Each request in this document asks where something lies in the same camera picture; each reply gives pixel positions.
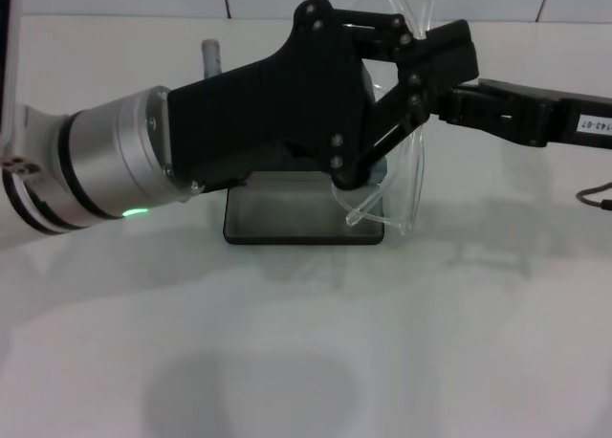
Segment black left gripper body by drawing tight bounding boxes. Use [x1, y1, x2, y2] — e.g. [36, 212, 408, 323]
[166, 0, 377, 193]

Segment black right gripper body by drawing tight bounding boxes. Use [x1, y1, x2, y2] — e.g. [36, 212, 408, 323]
[480, 77, 612, 150]

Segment black glasses case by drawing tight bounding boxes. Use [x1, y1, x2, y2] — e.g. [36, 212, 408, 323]
[223, 169, 386, 247]

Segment clear transparent glasses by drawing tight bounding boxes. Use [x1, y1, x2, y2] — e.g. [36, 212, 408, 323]
[329, 0, 439, 236]

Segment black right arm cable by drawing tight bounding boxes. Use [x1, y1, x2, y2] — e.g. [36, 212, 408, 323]
[576, 182, 612, 210]

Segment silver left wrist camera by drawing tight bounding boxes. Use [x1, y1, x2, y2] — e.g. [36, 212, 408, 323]
[0, 0, 23, 153]

